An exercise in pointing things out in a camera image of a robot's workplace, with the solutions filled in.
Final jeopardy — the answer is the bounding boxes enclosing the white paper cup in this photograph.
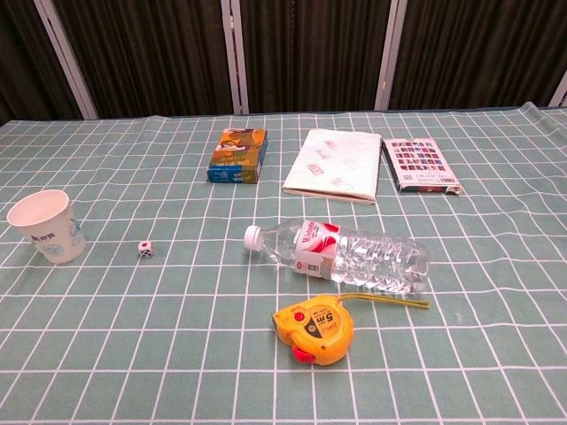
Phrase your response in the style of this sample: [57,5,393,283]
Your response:
[5,189,88,266]

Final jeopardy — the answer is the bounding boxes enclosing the white spiral notebook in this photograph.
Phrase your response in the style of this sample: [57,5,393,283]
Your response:
[281,127,383,205]

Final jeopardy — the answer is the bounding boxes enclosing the orange blue carton box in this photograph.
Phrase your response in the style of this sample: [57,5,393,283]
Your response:
[206,127,269,185]

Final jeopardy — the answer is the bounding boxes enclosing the clear plastic water bottle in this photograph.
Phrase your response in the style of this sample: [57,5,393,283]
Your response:
[243,218,431,296]

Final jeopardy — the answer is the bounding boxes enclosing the yellow tape measure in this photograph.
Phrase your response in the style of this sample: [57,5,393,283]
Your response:
[270,291,431,367]

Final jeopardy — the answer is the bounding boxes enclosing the card box with picture grid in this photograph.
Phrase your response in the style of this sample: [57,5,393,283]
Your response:
[381,136,463,196]

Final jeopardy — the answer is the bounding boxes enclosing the black pleated curtain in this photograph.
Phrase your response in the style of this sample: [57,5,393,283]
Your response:
[0,0,567,126]

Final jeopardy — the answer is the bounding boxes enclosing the green checked tablecloth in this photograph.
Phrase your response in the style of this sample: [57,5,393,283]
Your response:
[0,101,567,425]

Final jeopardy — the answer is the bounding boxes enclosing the white metal frame post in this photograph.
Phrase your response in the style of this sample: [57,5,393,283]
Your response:
[34,0,99,120]
[220,0,250,115]
[373,0,408,112]
[548,66,567,108]

